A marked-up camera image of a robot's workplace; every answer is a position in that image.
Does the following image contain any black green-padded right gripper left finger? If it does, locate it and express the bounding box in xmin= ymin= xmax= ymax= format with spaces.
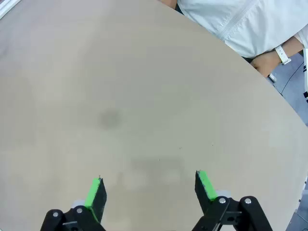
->
xmin=39 ymin=177 xmax=108 ymax=231

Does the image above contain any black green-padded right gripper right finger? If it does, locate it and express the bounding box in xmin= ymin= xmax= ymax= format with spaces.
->
xmin=192 ymin=169 xmax=274 ymax=231

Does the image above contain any person's left forearm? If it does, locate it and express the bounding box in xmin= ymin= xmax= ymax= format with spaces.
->
xmin=282 ymin=36 xmax=304 ymax=58

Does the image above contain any person's left hand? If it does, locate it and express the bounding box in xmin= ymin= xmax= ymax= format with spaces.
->
xmin=250 ymin=50 xmax=282 ymax=78

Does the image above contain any person's right hand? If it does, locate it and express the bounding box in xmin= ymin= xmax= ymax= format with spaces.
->
xmin=158 ymin=0 xmax=178 ymax=10

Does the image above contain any white wristwatch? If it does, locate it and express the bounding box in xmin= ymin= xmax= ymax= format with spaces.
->
xmin=274 ymin=45 xmax=292 ymax=65

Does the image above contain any person in white shirt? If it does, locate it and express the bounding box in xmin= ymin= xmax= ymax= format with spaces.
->
xmin=177 ymin=0 xmax=308 ymax=59

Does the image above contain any thin black floor cable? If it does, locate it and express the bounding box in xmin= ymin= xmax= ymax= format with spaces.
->
xmin=280 ymin=61 xmax=305 ymax=95

